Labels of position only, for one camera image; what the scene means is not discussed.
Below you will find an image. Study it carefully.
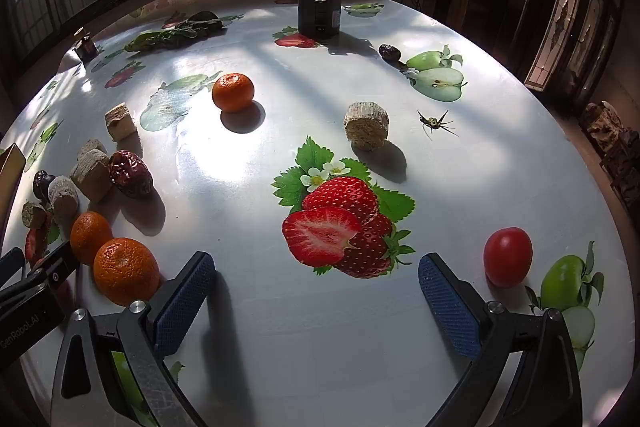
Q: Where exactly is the small red date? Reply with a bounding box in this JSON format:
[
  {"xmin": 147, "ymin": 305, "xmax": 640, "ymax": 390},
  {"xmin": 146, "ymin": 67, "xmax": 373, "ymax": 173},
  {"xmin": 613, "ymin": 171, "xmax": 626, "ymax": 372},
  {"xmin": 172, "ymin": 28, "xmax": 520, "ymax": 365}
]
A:
[{"xmin": 24, "ymin": 225, "xmax": 48, "ymax": 269}]

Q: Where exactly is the large orange mandarin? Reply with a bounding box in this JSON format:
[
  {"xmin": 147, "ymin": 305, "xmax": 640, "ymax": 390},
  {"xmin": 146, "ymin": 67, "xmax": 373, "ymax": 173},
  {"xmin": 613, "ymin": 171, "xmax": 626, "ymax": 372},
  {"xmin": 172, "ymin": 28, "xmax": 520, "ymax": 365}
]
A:
[{"xmin": 92, "ymin": 237, "xmax": 160, "ymax": 307}]

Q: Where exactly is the red cherry tomato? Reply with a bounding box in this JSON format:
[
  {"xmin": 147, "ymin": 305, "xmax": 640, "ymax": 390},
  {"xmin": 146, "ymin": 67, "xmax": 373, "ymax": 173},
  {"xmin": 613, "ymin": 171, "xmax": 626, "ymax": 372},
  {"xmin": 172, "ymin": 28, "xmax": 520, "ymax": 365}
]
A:
[{"xmin": 483, "ymin": 227, "xmax": 533, "ymax": 288}]

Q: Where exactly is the small orange mandarin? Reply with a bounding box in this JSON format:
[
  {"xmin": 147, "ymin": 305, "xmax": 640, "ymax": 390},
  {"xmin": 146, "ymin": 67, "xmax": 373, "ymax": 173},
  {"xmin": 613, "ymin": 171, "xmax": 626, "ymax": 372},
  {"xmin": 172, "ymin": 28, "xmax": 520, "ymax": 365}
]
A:
[{"xmin": 70, "ymin": 211, "xmax": 113, "ymax": 265}]

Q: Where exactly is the dark plum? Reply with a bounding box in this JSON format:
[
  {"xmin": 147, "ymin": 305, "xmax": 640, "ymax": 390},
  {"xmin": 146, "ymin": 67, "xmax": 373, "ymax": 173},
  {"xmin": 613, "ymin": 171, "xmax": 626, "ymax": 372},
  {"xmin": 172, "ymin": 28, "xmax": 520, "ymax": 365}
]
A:
[{"xmin": 32, "ymin": 170, "xmax": 55, "ymax": 202}]

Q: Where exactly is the large wrinkled red date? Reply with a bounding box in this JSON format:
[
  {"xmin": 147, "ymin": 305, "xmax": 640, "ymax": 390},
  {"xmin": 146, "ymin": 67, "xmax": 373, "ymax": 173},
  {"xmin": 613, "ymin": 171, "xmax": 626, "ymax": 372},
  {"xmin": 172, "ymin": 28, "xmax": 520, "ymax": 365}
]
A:
[{"xmin": 107, "ymin": 150, "xmax": 153, "ymax": 198}]

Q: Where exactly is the brown cork block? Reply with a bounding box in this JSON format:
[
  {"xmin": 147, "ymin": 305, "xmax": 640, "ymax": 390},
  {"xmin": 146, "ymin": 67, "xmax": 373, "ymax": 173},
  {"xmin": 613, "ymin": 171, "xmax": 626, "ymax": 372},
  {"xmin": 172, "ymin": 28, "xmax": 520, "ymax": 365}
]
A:
[{"xmin": 70, "ymin": 158, "xmax": 111, "ymax": 202}]

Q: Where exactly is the small cork piece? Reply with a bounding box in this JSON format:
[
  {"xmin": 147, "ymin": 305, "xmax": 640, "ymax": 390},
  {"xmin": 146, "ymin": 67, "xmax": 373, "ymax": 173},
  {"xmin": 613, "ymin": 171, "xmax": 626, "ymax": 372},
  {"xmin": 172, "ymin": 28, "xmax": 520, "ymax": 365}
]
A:
[{"xmin": 77, "ymin": 139, "xmax": 106, "ymax": 160}]

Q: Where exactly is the beige cork chunk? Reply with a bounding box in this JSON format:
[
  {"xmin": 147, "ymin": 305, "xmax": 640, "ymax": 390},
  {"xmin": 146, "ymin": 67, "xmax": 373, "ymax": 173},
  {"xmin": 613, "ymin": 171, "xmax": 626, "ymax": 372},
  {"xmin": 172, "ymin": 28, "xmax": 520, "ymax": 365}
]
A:
[{"xmin": 104, "ymin": 103, "xmax": 137, "ymax": 142}]

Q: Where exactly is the round beige cork piece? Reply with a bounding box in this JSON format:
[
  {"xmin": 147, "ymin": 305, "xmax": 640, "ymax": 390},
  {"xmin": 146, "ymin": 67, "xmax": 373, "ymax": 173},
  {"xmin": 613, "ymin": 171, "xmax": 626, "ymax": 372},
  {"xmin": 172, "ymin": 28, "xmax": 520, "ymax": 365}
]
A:
[{"xmin": 343, "ymin": 102, "xmax": 390, "ymax": 152}]

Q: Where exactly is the fruit print tablecloth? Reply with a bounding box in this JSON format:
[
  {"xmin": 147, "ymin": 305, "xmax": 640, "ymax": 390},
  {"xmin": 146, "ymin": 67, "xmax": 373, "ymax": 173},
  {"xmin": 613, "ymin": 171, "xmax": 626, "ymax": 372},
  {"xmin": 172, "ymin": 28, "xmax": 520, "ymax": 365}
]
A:
[{"xmin": 4, "ymin": 0, "xmax": 636, "ymax": 426}]

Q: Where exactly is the small green insect toy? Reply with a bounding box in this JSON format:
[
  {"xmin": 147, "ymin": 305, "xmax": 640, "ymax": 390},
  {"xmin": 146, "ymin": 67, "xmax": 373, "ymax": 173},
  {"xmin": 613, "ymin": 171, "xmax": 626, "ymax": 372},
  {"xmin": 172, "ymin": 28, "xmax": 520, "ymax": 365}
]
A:
[{"xmin": 418, "ymin": 112, "xmax": 457, "ymax": 140}]

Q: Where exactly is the green leafy vegetable bunch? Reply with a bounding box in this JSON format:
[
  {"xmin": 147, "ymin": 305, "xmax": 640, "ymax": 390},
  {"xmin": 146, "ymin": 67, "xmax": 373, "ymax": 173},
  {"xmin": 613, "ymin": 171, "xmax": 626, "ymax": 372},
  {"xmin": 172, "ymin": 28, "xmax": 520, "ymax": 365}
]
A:
[{"xmin": 125, "ymin": 11, "xmax": 224, "ymax": 53}]

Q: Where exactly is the small black motor left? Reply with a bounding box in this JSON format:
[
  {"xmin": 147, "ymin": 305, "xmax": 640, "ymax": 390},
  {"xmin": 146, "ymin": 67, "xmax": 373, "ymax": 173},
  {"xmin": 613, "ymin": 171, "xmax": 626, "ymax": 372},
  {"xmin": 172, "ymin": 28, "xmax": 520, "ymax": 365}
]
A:
[{"xmin": 74, "ymin": 27, "xmax": 98, "ymax": 64}]

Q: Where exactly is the small dark date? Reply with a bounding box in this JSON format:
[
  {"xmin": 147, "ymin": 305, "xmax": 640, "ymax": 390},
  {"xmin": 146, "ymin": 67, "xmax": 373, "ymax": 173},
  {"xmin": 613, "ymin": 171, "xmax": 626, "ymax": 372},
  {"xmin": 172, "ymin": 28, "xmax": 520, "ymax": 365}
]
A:
[{"xmin": 378, "ymin": 44, "xmax": 401, "ymax": 63}]

